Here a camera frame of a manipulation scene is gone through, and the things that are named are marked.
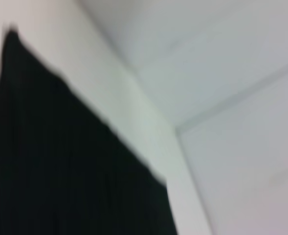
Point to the black t-shirt with FREE print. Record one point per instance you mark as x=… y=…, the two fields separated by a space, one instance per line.
x=60 y=159

